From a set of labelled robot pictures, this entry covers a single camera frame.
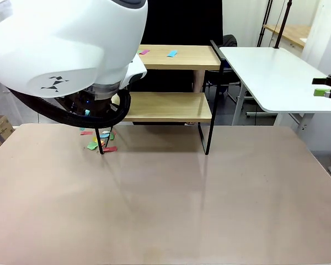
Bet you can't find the thick black cable hose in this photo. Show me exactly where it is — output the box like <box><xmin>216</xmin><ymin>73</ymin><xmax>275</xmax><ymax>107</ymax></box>
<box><xmin>9</xmin><ymin>88</ymin><xmax>132</xmax><ymax>129</ymax></box>

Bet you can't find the black upright pole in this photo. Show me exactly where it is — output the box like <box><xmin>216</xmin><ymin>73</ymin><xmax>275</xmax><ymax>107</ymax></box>
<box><xmin>273</xmin><ymin>0</ymin><xmax>293</xmax><ymax>50</ymax></box>

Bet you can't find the wooden workbench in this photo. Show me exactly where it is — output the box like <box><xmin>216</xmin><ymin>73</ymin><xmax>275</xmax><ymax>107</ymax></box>
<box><xmin>263</xmin><ymin>24</ymin><xmax>312</xmax><ymax>50</ymax></box>

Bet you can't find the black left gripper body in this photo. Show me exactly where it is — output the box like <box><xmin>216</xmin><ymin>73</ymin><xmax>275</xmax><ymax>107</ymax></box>
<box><xmin>63</xmin><ymin>92</ymin><xmax>114</xmax><ymax>118</ymax></box>

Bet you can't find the white side table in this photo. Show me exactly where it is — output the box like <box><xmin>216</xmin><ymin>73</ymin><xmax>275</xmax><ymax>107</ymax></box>
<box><xmin>218</xmin><ymin>46</ymin><xmax>331</xmax><ymax>135</ymax></box>

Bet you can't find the black office chair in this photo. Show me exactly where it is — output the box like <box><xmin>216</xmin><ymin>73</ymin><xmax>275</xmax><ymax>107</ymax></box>
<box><xmin>204</xmin><ymin>34</ymin><xmax>242</xmax><ymax>103</ymax></box>

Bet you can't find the black tripod stand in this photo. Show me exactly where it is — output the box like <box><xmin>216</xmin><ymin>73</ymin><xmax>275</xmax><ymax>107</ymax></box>
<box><xmin>257</xmin><ymin>0</ymin><xmax>274</xmax><ymax>47</ymax></box>

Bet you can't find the brown cardboard box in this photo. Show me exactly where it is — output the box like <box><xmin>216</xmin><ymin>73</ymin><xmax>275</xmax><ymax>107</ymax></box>
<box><xmin>0</xmin><ymin>114</ymin><xmax>14</xmax><ymax>155</ymax></box>

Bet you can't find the two-tier wooden shelf black frame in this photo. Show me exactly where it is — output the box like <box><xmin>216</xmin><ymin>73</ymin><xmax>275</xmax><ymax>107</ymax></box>
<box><xmin>95</xmin><ymin>40</ymin><xmax>226</xmax><ymax>156</ymax></box>

